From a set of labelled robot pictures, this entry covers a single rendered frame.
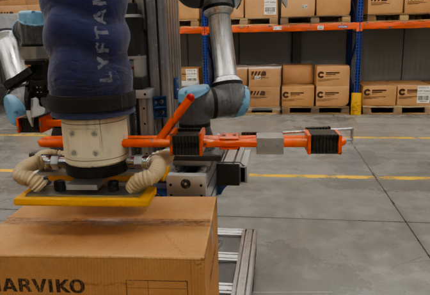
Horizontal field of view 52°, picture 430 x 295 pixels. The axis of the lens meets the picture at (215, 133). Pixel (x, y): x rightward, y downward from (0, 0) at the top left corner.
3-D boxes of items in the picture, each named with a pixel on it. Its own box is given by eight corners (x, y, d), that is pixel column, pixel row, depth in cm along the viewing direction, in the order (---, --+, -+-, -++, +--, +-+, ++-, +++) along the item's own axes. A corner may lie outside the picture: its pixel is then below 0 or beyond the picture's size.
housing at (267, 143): (256, 155, 113) (256, 137, 112) (256, 148, 120) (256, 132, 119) (283, 155, 113) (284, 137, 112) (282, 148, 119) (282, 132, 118)
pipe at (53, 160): (16, 189, 111) (13, 167, 110) (58, 161, 135) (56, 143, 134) (149, 191, 108) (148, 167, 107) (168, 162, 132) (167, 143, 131)
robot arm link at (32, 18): (39, 11, 145) (47, 9, 138) (43, 45, 148) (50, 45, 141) (14, 11, 141) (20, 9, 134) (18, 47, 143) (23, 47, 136)
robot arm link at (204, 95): (175, 120, 167) (173, 84, 164) (208, 117, 171) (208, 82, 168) (182, 126, 156) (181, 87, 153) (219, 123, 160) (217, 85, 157)
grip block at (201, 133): (169, 157, 114) (168, 134, 112) (175, 147, 123) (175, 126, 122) (201, 157, 113) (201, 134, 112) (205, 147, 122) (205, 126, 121)
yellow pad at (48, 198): (13, 206, 110) (11, 187, 109) (32, 192, 119) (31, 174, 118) (148, 207, 107) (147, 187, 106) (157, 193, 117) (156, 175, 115)
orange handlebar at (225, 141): (-4, 150, 119) (-5, 137, 118) (47, 127, 149) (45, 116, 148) (348, 150, 111) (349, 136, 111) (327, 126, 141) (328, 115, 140)
